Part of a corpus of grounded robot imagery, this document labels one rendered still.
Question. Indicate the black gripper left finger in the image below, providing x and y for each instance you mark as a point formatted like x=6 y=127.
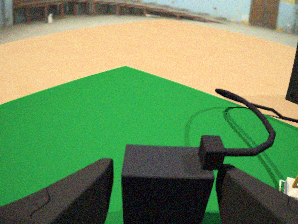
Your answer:
x=82 y=198

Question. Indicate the green circuit board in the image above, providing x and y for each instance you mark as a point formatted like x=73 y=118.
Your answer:
x=50 y=134

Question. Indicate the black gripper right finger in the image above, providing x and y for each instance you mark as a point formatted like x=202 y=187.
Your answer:
x=245 y=200

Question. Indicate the black cable with plug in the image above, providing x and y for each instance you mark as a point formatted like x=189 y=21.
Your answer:
x=171 y=185

